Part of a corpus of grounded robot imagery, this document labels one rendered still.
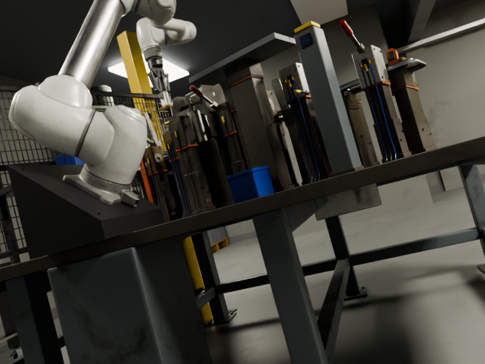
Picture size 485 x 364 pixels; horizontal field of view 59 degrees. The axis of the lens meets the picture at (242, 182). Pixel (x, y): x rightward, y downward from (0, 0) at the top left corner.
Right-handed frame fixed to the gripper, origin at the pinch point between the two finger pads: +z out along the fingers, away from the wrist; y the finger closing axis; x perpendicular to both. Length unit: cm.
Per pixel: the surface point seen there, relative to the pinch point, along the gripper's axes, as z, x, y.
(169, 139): 25.6, -17.7, -23.0
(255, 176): 53, -72, -48
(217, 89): 14, -45, -17
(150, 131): 16.8, -0.8, -15.9
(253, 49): 15, -79, -41
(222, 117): 27, -50, -25
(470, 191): 86, -104, 100
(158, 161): 31.4, -2.3, -17.3
